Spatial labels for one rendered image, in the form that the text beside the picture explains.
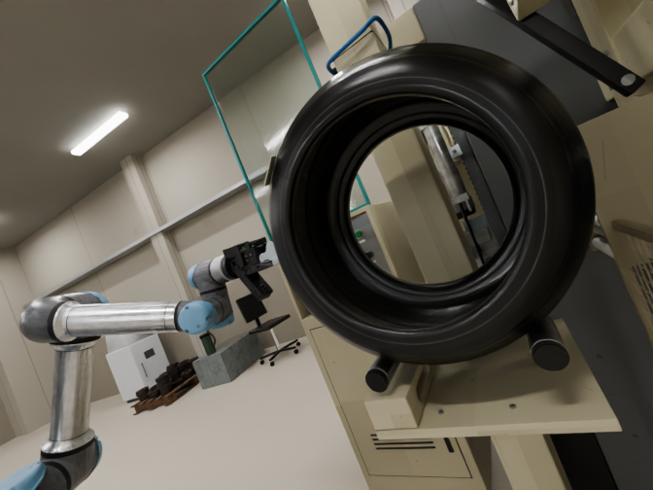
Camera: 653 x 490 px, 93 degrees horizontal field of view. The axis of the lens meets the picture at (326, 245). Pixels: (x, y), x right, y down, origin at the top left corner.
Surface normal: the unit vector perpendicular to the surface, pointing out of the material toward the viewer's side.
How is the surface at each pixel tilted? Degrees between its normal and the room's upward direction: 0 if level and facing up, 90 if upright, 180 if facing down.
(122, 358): 90
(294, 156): 81
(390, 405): 90
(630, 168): 90
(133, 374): 90
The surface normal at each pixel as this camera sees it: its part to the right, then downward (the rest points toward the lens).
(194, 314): 0.05, -0.04
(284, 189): -0.62, 0.11
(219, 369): -0.33, 0.12
